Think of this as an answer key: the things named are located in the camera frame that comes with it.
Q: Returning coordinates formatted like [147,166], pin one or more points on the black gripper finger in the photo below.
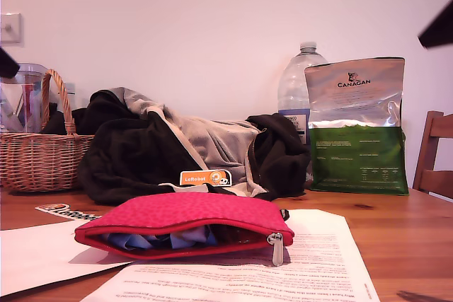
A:
[7,66]
[440,29]

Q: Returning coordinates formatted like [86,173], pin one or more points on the pink fabric zip pouch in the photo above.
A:
[184,213]

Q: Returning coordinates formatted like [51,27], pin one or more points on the green silver pet food bag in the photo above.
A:
[354,160]

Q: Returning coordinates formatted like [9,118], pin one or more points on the clear plastic jug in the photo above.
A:
[24,97]

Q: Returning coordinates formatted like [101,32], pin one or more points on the wooden chair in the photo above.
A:
[426,153]

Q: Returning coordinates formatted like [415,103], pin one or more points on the dark brown grey jacket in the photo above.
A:
[124,160]

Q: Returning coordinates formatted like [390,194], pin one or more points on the black lettered LeRobot sticker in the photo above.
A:
[56,211]

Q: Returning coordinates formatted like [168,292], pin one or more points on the large clear water bottle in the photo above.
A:
[293,86]

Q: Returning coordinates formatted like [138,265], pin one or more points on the blank white paper sheet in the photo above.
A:
[35,252]

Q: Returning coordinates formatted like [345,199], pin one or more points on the blue cloth pouch contents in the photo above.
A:
[141,242]

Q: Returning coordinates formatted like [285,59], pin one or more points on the orange LeRobot badge sticker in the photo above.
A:
[198,177]

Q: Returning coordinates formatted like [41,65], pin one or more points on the printed white paper sheet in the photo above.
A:
[318,245]

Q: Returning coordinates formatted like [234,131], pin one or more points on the white wall switch plate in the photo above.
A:
[10,27]

